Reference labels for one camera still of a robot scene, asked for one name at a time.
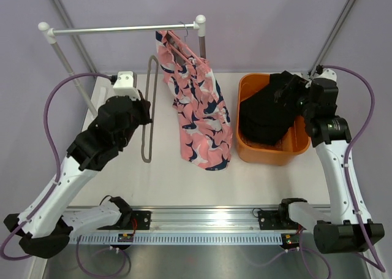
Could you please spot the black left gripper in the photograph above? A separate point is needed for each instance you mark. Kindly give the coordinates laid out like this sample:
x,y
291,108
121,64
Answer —
x,y
144,105

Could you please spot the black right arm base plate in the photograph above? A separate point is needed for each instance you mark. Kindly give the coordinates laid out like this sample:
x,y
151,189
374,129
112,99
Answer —
x,y
273,220

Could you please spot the grey metal hanger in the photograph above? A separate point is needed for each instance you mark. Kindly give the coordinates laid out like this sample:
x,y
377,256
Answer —
x,y
150,96

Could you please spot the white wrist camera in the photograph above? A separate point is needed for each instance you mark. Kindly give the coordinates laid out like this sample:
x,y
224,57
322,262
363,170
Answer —
x,y
124,84
324,72

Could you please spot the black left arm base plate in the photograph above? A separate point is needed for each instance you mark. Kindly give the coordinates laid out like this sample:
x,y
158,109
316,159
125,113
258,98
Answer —
x,y
141,219

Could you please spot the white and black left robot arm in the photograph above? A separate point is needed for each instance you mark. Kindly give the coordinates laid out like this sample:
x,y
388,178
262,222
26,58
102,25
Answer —
x,y
44,228

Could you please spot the pink hanger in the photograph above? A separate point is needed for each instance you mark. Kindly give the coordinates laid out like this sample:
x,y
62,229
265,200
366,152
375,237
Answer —
x,y
181,48

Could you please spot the orange plastic basket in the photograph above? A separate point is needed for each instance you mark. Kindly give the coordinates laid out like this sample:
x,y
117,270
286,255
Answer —
x,y
294,143

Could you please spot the pink shark print shorts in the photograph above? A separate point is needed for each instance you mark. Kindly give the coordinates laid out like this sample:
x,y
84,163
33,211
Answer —
x,y
205,130

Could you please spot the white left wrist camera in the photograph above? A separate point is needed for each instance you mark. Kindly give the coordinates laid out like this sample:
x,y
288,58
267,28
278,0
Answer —
x,y
124,84

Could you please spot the white slotted cable duct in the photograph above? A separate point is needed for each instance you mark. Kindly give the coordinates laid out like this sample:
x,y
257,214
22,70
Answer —
x,y
101,238

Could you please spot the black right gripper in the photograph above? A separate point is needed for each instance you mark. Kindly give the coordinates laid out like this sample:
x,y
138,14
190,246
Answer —
x,y
296,85

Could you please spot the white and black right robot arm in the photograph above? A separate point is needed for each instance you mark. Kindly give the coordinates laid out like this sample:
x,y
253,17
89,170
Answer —
x,y
349,227

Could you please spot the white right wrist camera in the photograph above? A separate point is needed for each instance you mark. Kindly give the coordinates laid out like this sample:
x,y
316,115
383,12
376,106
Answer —
x,y
324,72

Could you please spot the aluminium front rail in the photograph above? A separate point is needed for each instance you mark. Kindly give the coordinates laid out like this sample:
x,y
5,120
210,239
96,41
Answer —
x,y
197,219

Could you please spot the black shorts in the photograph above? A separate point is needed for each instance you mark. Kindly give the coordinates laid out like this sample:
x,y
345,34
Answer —
x,y
262,119

